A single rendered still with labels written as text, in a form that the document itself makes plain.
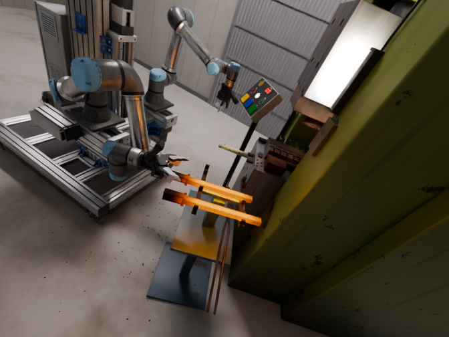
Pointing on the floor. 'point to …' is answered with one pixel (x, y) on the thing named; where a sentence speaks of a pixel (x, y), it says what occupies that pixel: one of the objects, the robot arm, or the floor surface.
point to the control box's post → (239, 155)
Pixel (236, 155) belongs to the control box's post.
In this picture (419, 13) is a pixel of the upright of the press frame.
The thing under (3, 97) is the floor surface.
